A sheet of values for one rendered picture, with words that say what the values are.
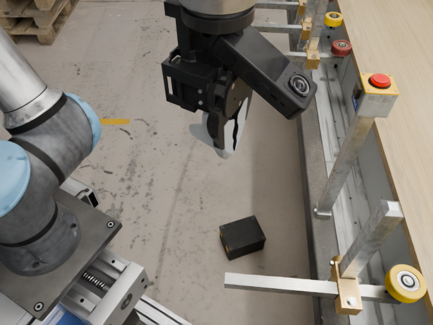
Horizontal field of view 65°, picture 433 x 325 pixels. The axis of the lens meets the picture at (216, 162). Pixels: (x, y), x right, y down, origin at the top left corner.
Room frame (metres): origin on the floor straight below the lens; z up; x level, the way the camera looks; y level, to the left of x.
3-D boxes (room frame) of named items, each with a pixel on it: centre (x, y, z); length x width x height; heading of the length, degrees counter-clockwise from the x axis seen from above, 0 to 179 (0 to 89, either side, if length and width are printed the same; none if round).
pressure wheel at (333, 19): (1.54, -0.55, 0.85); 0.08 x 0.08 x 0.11
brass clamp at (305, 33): (1.57, -0.44, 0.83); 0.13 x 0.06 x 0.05; 175
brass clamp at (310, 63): (1.32, -0.41, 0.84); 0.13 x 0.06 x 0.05; 175
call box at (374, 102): (0.60, -0.35, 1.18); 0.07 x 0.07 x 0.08; 85
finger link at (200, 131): (0.31, 0.01, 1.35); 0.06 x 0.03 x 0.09; 60
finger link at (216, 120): (0.30, -0.01, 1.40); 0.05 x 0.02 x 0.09; 150
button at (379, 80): (0.60, -0.35, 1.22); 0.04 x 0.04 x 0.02
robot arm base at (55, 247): (0.33, 0.35, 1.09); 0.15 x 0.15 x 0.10
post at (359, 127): (0.61, -0.35, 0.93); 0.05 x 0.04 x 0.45; 175
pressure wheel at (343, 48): (1.29, -0.52, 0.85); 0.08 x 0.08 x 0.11
